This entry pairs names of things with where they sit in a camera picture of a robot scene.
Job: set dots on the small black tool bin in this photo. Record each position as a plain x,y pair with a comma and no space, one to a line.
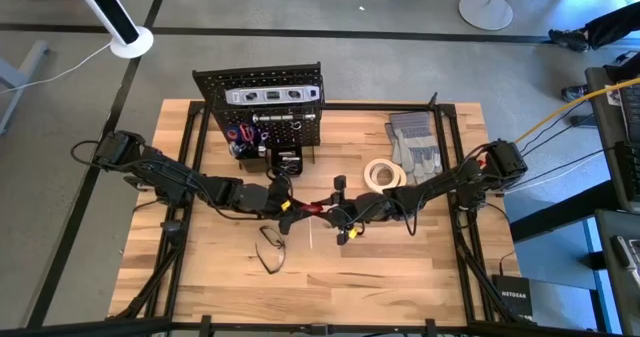
287,164

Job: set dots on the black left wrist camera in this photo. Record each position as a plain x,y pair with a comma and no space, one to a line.
282,187

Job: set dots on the silver torpedo level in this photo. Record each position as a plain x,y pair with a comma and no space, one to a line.
272,95

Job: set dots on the black phone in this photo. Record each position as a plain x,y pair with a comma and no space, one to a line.
621,251

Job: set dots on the black metal peg board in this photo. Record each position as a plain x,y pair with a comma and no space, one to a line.
305,132

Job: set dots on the round grey stand base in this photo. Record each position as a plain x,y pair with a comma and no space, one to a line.
485,11

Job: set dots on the black Netgear box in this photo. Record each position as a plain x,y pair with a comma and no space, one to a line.
512,297

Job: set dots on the grey striped work glove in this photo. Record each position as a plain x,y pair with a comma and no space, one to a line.
395,144
420,147

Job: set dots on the chrome ratchet wrench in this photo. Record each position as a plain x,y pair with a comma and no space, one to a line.
282,118

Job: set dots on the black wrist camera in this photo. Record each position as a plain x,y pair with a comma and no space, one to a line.
282,187
340,182

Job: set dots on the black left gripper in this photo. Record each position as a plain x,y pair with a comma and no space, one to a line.
260,199

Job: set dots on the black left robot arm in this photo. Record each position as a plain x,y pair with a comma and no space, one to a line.
190,182

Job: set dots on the person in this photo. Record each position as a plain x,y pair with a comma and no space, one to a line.
610,27

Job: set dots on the large black tool bin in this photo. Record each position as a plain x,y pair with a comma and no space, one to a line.
252,164

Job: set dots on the black keyboard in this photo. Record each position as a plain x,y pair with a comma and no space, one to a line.
631,112

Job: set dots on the dark office desk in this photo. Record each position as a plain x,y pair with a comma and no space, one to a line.
620,302
607,152

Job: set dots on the white masking tape roll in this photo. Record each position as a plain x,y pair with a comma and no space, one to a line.
372,177
402,177

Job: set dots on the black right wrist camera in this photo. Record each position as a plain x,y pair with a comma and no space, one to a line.
340,182

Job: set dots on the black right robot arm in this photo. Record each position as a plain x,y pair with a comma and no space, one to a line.
450,182

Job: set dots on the black aluminium rig frame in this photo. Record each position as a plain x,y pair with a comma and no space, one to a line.
375,106

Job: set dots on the clear safety glasses black frame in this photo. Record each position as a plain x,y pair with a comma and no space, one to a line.
262,229

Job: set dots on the silver peg hook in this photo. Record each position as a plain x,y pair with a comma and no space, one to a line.
296,125

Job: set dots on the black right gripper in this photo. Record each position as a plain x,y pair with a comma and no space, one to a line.
372,209

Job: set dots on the grey metal table leg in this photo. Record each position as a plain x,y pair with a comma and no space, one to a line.
20,77

